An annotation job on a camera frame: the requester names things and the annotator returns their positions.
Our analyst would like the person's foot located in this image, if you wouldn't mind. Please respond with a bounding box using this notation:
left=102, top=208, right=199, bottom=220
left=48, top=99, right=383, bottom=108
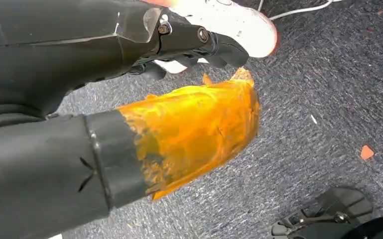
left=141, top=0, right=280, bottom=75

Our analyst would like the black robot foot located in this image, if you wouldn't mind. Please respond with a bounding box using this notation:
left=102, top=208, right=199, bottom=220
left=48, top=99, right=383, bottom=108
left=270, top=185, right=383, bottom=239

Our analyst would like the white floor cable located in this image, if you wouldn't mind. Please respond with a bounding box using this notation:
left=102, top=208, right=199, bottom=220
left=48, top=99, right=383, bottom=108
left=256, top=0, right=344, bottom=21

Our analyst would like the orange floor scrap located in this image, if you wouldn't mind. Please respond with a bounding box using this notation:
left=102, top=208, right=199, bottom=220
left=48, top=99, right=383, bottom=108
left=360, top=144, right=376, bottom=162

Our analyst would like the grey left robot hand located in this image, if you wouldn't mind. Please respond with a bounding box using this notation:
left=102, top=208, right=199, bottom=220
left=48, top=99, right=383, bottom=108
left=0, top=0, right=261, bottom=239

